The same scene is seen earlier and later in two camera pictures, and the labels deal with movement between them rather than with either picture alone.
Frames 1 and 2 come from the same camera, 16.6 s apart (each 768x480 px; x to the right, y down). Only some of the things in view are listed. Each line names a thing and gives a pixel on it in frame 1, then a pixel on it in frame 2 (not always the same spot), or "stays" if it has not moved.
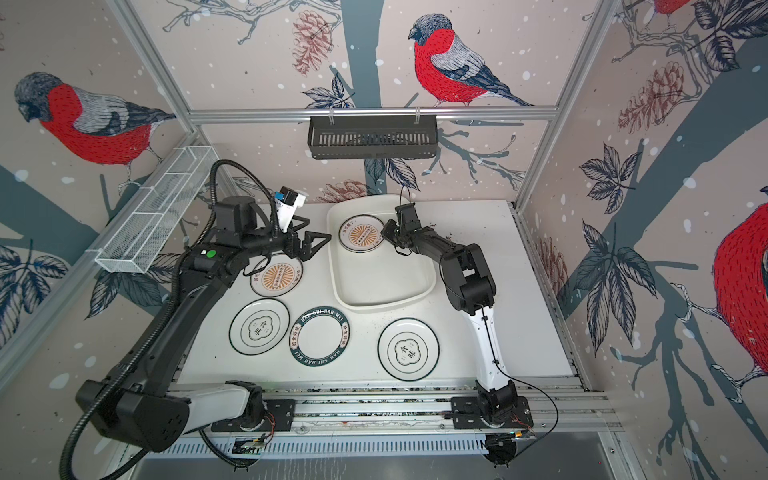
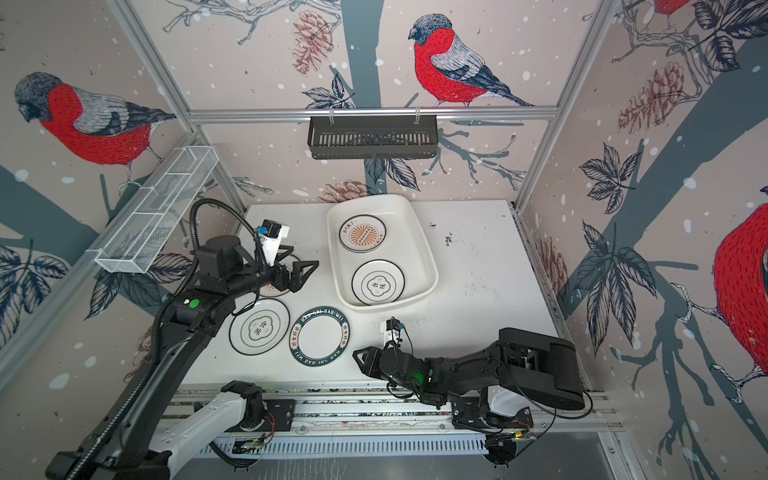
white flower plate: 258,326 stays
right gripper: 389,231 to 371,362
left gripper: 306,250 to 296,280
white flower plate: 408,349 to 378,282
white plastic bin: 382,278 stays
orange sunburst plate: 360,233 stays
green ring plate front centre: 318,335 stays
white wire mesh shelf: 142,235 stays
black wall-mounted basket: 373,137 stays
